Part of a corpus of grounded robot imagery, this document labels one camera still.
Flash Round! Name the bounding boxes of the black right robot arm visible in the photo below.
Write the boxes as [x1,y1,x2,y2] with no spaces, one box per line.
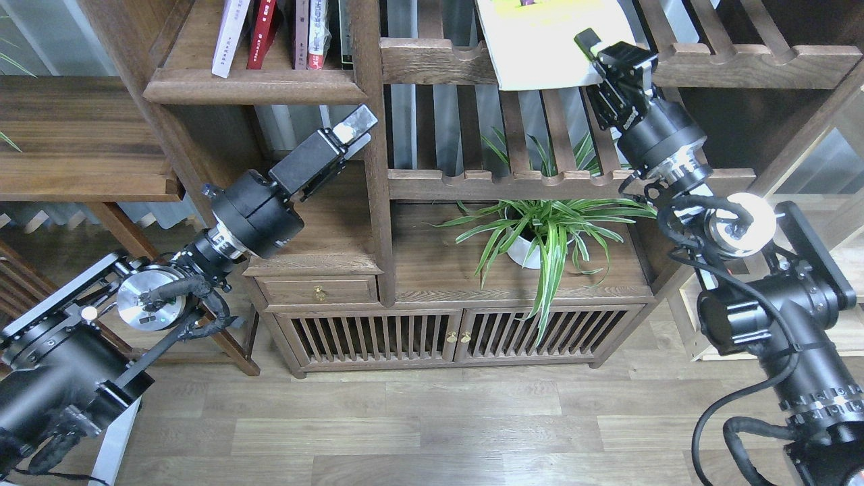
[574,30,863,485]

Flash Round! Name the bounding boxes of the slatted cabinet door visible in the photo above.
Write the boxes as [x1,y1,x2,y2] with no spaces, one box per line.
[445,304,643,367]
[275,310,462,372]

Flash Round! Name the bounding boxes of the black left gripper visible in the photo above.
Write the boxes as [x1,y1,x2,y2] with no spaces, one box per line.
[211,104,379,260]

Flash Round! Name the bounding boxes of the red cover book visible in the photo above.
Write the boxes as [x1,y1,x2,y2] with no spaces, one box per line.
[246,1,281,69]

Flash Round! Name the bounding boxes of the red white upright book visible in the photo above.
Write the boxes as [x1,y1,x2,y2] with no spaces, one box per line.
[306,0,331,70]

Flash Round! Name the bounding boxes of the white plant pot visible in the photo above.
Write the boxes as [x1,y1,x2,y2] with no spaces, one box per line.
[505,207,575,269]

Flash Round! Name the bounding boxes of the yellow cover book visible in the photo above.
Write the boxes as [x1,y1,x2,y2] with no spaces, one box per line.
[476,1,635,91]

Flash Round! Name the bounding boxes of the white lavender book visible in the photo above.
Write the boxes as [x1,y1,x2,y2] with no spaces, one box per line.
[211,0,254,79]

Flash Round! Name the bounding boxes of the light wooden shelf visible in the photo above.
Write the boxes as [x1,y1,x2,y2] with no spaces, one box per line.
[668,87,863,360]

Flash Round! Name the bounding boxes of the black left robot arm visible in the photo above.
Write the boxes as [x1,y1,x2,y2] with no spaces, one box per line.
[1,105,377,477]

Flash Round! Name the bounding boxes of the dark upright book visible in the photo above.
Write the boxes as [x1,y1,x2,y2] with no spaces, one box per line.
[337,0,354,70]

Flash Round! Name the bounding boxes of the dark wooden bookshelf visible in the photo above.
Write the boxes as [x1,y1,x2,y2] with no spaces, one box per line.
[80,0,864,380]

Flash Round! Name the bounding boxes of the right slatted cabinet door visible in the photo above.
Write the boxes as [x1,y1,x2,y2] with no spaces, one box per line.
[445,304,643,367]

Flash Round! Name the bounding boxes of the dark slatted wooden chair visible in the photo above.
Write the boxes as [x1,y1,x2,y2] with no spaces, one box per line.
[1,241,57,327]

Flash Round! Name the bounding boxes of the green spider plant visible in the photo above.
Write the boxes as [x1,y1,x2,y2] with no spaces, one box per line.
[424,127,681,348]

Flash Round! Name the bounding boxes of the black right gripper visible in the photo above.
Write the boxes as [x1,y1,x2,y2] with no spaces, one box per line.
[574,28,709,182]

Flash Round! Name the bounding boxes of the left slatted cabinet door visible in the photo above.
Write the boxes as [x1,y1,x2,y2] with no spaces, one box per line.
[275,310,462,372]

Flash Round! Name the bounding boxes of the white stand leg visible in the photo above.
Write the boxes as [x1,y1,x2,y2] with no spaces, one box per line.
[90,399,142,485]

